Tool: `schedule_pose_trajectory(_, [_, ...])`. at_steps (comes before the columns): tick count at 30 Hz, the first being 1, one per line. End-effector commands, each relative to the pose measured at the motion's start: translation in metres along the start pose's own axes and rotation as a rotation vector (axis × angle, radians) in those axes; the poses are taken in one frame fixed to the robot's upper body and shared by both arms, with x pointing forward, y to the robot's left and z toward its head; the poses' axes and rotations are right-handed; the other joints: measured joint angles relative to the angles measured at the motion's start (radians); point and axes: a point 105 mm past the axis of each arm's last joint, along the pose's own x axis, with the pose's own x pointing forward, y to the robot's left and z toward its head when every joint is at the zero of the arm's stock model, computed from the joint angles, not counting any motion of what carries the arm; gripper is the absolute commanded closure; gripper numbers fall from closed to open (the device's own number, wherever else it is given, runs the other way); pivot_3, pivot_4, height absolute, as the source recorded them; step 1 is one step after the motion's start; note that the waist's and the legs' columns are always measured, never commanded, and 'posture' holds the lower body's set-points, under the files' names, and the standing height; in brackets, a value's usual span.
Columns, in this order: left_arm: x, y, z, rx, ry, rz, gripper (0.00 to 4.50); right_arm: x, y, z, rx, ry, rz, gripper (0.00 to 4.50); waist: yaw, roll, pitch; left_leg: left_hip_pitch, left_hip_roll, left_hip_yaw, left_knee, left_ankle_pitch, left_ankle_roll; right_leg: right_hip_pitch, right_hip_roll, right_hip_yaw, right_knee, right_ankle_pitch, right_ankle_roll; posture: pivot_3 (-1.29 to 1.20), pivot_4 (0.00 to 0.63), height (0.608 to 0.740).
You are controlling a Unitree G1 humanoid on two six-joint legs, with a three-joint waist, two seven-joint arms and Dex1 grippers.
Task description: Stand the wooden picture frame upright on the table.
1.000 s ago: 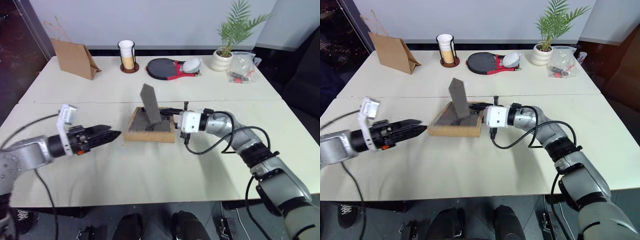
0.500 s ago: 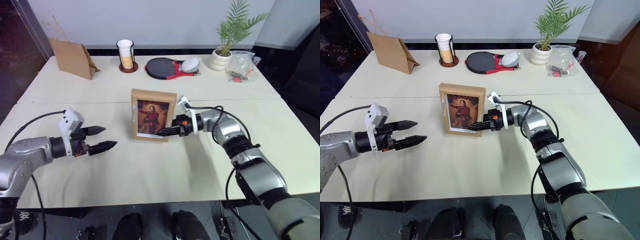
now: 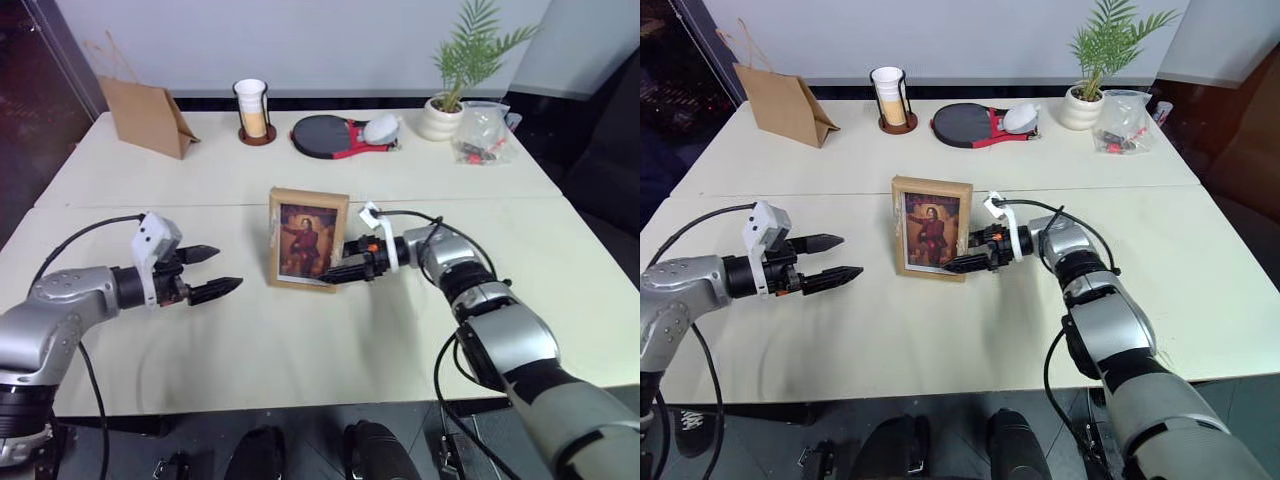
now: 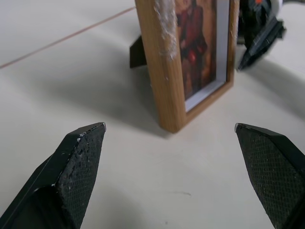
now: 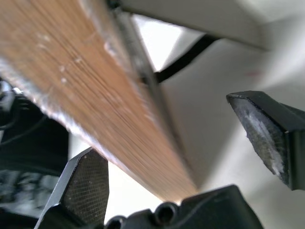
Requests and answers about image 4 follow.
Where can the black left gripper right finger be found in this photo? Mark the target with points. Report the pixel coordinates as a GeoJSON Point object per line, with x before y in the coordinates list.
{"type": "Point", "coordinates": [274, 171]}

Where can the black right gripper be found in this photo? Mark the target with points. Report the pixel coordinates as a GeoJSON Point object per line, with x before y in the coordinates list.
{"type": "Point", "coordinates": [255, 16]}

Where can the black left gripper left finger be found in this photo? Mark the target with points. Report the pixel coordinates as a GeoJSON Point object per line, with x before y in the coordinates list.
{"type": "Point", "coordinates": [71, 176]}

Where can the wooden picture frame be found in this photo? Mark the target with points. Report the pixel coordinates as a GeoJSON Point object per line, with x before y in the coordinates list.
{"type": "Point", "coordinates": [166, 95]}

